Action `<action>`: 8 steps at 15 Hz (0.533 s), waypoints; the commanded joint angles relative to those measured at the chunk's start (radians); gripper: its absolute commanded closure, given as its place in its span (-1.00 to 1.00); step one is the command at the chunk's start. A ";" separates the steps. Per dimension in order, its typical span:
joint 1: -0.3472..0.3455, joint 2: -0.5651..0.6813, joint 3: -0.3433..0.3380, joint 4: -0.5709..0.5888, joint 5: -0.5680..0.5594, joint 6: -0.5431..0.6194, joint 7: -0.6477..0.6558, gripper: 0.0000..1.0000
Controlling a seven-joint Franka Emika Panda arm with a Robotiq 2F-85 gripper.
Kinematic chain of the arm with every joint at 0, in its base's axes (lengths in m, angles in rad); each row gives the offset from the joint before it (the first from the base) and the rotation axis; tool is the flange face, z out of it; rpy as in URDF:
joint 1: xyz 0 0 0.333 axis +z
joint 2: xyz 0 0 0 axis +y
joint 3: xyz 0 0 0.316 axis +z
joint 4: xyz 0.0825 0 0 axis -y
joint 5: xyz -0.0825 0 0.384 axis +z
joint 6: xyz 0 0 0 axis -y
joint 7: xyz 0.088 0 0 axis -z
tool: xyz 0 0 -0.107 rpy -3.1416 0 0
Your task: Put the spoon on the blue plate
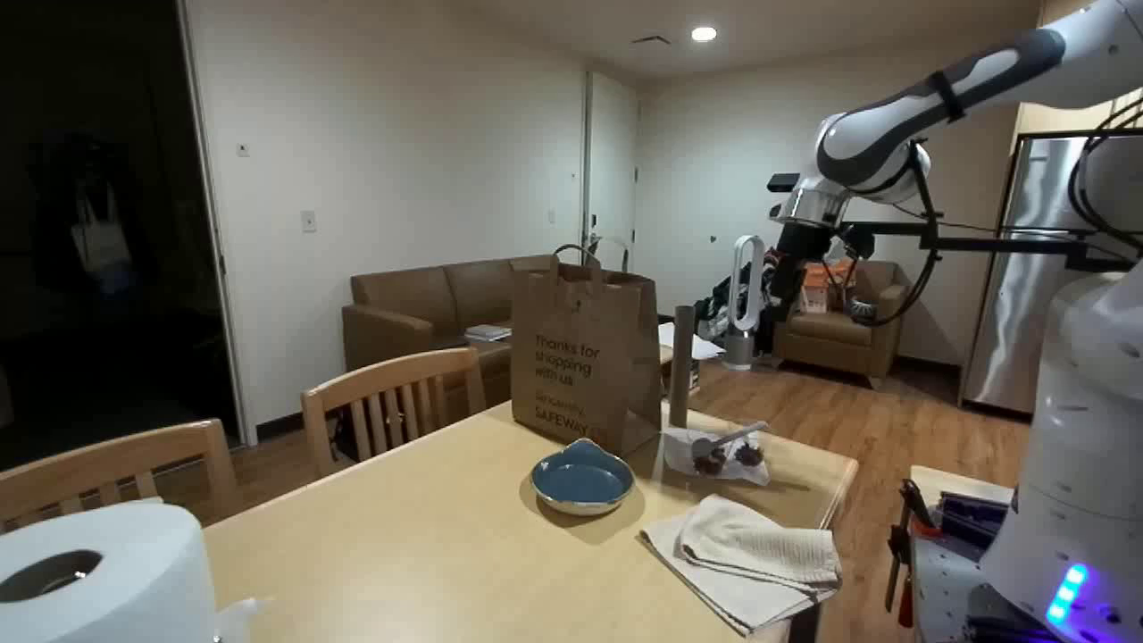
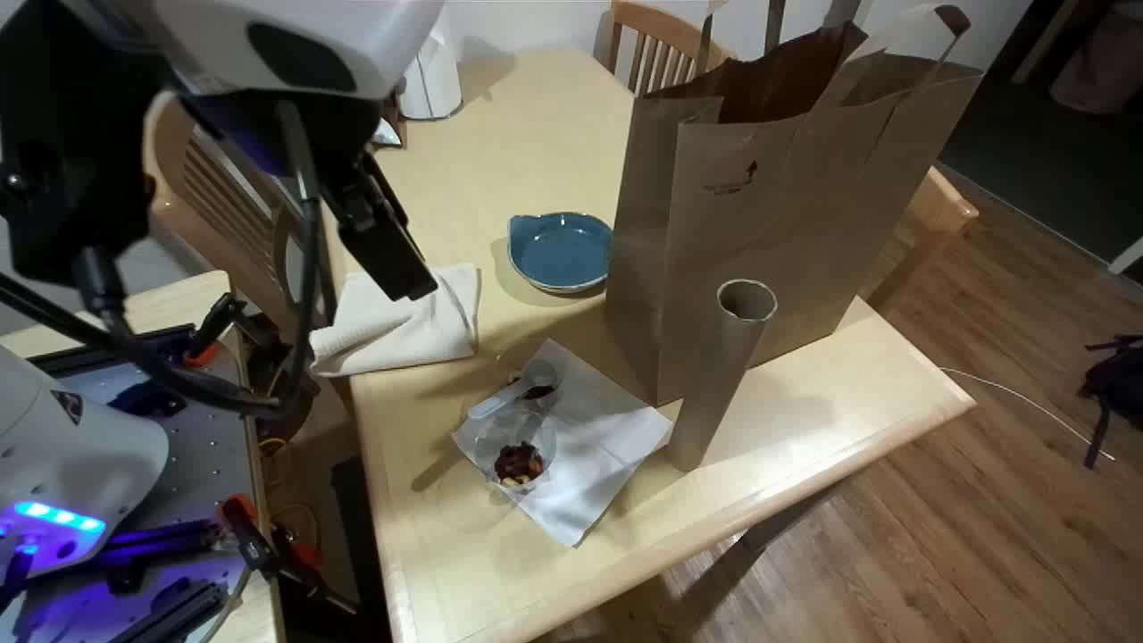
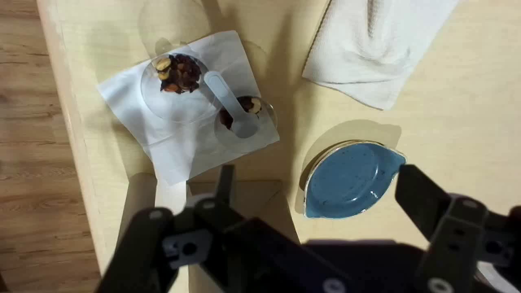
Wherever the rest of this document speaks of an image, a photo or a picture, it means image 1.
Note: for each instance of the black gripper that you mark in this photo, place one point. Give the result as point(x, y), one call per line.
point(796, 243)

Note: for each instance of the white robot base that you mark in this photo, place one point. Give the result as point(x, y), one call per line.
point(1068, 548)

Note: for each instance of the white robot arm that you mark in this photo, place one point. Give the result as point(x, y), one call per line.
point(875, 153)

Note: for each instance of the blue plate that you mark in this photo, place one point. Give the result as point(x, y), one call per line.
point(579, 480)

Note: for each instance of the brown armchair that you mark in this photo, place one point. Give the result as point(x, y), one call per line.
point(843, 321)

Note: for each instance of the wooden pepper mill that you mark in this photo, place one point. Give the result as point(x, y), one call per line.
point(681, 367)

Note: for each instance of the brown paper bag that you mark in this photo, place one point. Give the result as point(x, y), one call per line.
point(582, 357)

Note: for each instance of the beige folded towel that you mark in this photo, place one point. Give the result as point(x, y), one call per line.
point(744, 567)

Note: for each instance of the brown sofa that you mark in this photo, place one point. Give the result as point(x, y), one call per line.
point(427, 308)

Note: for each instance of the wooden chair far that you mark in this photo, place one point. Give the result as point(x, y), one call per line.
point(391, 401)

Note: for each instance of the wooden chair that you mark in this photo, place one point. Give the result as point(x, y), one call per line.
point(114, 471)
point(391, 401)

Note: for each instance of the wooden chair near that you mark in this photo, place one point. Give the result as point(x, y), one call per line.
point(114, 471)

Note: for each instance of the white paper towel roll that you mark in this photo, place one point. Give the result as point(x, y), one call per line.
point(127, 572)

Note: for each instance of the black camera on stand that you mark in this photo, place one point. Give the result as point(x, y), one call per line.
point(782, 183)

